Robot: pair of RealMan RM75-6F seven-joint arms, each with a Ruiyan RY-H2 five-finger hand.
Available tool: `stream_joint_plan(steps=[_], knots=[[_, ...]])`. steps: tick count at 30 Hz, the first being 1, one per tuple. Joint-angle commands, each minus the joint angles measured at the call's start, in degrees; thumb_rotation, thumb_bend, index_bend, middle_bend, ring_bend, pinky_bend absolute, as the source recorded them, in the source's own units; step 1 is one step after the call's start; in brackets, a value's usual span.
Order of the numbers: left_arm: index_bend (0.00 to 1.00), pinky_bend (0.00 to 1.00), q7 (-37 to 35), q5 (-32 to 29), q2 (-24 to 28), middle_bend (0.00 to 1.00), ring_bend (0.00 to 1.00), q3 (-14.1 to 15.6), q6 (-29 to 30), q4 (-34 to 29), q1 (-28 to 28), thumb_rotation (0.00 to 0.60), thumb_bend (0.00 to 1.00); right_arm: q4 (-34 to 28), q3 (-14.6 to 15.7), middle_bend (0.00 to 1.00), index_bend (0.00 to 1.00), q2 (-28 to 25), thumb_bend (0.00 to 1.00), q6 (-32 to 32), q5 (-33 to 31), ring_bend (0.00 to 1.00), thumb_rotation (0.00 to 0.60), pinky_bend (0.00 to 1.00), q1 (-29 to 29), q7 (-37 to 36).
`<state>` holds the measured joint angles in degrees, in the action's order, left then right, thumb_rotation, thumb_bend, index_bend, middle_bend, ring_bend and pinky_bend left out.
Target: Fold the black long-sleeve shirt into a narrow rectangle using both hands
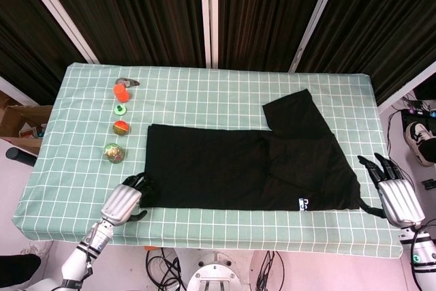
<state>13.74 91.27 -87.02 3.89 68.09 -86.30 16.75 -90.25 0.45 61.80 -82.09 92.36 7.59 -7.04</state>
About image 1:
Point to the dark brown curtain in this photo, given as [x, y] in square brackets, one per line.
[381, 25]
[265, 15]
[20, 32]
[136, 15]

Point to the black T-shirt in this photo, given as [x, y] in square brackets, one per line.
[221, 168]

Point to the green round lid toy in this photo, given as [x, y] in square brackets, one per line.
[120, 109]

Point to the green patterned ball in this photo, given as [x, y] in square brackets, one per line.
[114, 153]

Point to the small black box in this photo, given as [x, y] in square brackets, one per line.
[429, 184]

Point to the white black sneaker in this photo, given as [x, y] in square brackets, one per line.
[413, 134]

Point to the dark patterned flat piece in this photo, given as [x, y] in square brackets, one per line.
[131, 82]

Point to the green checked tablecloth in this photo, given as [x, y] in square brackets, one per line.
[221, 93]

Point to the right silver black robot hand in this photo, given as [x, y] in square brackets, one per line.
[400, 202]

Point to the orange plastic cup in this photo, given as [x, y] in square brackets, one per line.
[121, 93]

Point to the red green watermelon toy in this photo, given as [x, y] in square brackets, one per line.
[121, 128]

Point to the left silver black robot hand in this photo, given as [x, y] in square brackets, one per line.
[121, 202]

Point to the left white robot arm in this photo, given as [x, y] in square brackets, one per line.
[76, 263]

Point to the black cylinder tube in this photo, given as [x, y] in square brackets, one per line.
[20, 157]

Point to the white frame post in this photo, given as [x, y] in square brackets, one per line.
[59, 11]
[316, 15]
[204, 15]

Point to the black power adapter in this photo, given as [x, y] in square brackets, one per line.
[413, 103]

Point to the white frame bar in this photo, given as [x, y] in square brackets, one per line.
[405, 90]
[13, 90]

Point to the black electronic device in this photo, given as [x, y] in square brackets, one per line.
[408, 117]

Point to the brown cardboard box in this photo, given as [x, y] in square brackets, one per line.
[20, 117]

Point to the white silver robot base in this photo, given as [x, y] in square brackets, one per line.
[213, 272]

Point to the small orange part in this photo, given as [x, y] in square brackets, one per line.
[151, 247]

